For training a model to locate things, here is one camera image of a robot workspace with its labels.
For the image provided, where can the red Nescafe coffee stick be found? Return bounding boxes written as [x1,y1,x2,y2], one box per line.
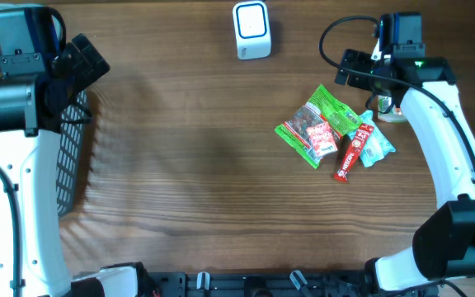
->
[334,124,374,182]

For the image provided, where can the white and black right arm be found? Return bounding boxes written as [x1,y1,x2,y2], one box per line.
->
[336,12,475,295]

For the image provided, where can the small orange juice carton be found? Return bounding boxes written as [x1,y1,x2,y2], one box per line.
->
[306,122,337,158]

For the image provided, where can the green gummy candy bag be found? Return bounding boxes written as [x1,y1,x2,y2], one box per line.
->
[275,85,362,168]

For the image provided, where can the white chicken cup noodles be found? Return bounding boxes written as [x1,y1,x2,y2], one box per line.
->
[378,96,407,123]

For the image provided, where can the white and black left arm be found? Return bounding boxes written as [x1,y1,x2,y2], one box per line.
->
[0,4,139,296]

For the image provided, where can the white cube barcode scanner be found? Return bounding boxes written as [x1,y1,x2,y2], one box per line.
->
[233,1,271,60]

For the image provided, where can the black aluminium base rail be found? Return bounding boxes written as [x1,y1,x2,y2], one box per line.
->
[71,270,440,297]

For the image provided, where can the light teal packet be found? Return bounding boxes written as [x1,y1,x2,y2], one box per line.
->
[360,110,396,167]

